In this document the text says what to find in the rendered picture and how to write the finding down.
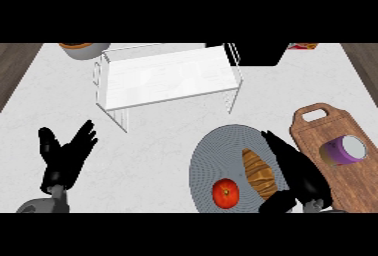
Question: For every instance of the grey bowl with orange rim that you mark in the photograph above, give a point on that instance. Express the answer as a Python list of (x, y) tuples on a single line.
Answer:
[(85, 50)]

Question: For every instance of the grey round woven placemat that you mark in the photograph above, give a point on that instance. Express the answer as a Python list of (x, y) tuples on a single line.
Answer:
[(222, 166)]

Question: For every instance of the brown croissant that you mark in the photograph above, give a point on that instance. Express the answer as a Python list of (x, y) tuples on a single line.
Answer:
[(259, 175)]

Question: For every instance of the red tomato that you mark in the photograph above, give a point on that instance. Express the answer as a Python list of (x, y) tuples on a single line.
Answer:
[(225, 193)]

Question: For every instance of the red and orange box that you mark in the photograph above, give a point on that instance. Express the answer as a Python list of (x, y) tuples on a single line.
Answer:
[(302, 46)]

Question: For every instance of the purple can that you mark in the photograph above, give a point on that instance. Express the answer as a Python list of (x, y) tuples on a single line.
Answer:
[(345, 151)]

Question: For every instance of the brown wooden cutting board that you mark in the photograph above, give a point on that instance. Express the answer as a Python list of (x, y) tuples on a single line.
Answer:
[(335, 156)]

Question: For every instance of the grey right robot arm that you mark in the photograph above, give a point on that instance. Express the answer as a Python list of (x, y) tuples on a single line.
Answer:
[(315, 206)]

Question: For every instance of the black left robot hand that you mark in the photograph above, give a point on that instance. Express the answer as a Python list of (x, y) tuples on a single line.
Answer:
[(67, 156)]

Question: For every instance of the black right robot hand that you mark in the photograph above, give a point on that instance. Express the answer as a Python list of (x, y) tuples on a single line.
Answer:
[(301, 170)]

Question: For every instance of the black appliance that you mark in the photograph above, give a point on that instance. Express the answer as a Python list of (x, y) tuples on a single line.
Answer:
[(256, 53)]

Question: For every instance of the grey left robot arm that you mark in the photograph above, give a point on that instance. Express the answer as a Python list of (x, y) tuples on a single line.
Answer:
[(47, 203)]

